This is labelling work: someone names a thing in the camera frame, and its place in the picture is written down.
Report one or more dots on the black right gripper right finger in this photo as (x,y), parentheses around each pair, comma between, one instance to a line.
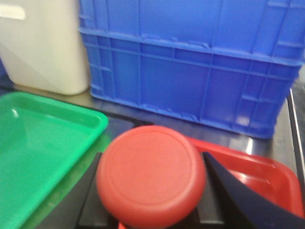
(243,208)

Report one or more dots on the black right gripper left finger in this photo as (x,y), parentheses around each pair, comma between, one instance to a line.
(93,213)

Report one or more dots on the red mushroom push button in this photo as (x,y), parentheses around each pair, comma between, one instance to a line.
(150,177)

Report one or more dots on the red plastic tray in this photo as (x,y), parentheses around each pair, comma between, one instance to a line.
(269,178)

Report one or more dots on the green plastic tray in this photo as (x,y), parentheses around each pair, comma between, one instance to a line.
(41,141)

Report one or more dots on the lower stacked blue crate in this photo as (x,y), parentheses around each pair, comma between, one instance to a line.
(239,95)

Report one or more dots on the stacked blue crate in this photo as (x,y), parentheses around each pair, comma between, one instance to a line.
(269,29)
(239,95)

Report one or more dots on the cream plastic tub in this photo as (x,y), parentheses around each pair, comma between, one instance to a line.
(41,46)

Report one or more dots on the upper stacked blue crate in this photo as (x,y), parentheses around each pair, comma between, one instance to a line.
(269,29)

